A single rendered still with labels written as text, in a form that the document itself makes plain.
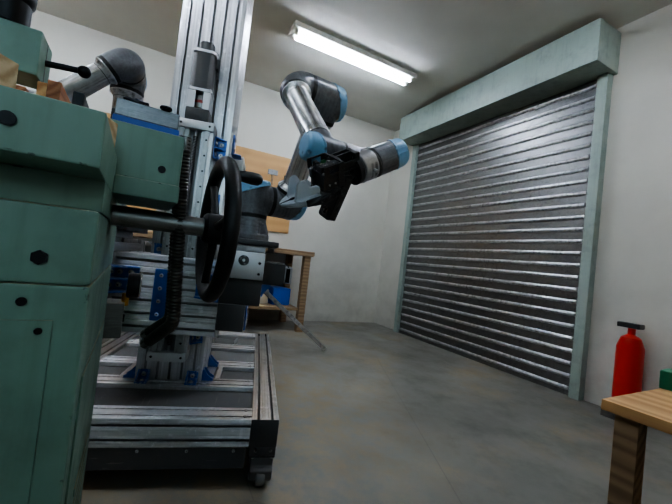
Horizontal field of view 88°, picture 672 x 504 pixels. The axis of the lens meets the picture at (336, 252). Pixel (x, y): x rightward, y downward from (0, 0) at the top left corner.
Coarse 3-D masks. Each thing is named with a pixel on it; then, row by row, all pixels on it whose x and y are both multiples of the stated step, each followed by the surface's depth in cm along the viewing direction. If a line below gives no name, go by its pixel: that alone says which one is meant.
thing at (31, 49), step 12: (0, 24) 50; (12, 24) 51; (0, 36) 50; (12, 36) 51; (24, 36) 52; (36, 36) 52; (0, 48) 50; (12, 48) 51; (24, 48) 52; (36, 48) 52; (48, 48) 56; (12, 60) 51; (24, 60) 52; (36, 60) 52; (48, 60) 57; (24, 72) 52; (36, 72) 52; (48, 72) 58; (24, 84) 56; (36, 84) 56
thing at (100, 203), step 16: (0, 176) 39; (16, 176) 39; (32, 176) 40; (48, 176) 41; (64, 176) 41; (0, 192) 39; (16, 192) 39; (32, 192) 40; (48, 192) 41; (64, 192) 41; (80, 192) 42; (96, 192) 43; (80, 208) 42; (96, 208) 43
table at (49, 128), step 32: (0, 96) 32; (32, 96) 33; (0, 128) 32; (32, 128) 33; (64, 128) 34; (96, 128) 36; (0, 160) 38; (32, 160) 36; (64, 160) 35; (96, 160) 36; (128, 192) 55; (160, 192) 58
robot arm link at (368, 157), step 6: (366, 150) 83; (360, 156) 81; (366, 156) 82; (372, 156) 82; (366, 162) 81; (372, 162) 82; (378, 162) 83; (366, 168) 81; (372, 168) 82; (378, 168) 83; (366, 174) 82; (372, 174) 83; (366, 180) 84
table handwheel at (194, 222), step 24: (216, 168) 70; (216, 192) 74; (240, 192) 59; (120, 216) 60; (144, 216) 62; (168, 216) 64; (216, 216) 68; (240, 216) 58; (216, 240) 68; (216, 264) 58; (216, 288) 60
